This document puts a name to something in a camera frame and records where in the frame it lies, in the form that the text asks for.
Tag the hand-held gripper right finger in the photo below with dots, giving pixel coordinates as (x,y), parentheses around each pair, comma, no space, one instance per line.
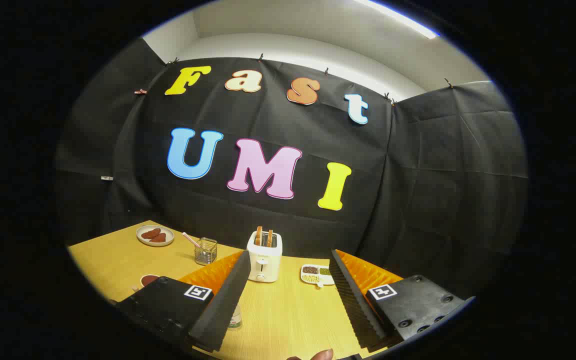
(355,305)

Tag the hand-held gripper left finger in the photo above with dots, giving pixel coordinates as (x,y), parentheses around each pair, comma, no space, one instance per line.
(220,305)

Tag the clear plastic bottle green label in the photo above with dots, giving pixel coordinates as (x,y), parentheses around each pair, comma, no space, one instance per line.
(235,319)

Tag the white divided dish with grains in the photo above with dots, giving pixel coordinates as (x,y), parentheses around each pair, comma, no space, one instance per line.
(313,275)

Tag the white toaster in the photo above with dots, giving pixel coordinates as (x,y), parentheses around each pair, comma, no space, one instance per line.
(264,262)

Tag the wooden table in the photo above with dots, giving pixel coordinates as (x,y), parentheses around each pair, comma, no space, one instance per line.
(288,310)

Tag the pink straw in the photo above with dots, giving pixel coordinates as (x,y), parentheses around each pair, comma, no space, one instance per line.
(190,239)

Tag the toast slice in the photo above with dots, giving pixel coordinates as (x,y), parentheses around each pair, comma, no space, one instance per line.
(269,237)
(258,235)

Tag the brown food piece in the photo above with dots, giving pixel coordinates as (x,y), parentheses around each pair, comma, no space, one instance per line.
(151,233)
(159,238)

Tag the round white plate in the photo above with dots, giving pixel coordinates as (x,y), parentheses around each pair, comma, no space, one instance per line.
(140,239)

